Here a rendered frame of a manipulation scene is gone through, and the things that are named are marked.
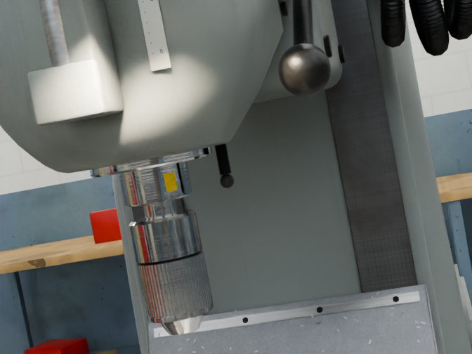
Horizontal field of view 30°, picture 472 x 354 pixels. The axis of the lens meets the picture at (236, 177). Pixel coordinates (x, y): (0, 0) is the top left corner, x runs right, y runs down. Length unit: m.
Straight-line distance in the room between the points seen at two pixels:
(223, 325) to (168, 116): 0.51
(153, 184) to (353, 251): 0.42
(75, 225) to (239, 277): 4.23
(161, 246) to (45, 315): 4.80
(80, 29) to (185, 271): 0.19
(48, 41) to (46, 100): 0.03
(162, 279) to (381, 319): 0.41
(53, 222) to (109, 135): 4.73
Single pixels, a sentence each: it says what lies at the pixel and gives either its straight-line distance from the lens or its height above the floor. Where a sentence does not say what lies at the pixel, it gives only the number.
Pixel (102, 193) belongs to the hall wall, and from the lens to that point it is 5.12.
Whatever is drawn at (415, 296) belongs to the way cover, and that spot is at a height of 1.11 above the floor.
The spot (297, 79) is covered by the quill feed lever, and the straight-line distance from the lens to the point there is 0.49.
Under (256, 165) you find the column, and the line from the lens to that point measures 0.97.
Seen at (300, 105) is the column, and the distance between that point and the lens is 0.96.
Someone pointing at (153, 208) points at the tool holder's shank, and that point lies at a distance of 0.60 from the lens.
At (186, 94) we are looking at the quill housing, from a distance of 0.52.
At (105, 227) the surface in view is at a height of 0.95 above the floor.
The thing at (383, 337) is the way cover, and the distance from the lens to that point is 0.96.
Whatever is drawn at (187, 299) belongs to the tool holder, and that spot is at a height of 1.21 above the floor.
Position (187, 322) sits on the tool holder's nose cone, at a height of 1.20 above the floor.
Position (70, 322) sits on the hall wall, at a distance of 5.33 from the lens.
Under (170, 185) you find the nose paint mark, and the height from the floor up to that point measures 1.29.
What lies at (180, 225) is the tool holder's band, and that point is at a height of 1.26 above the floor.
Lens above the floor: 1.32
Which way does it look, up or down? 3 degrees down
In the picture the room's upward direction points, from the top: 11 degrees counter-clockwise
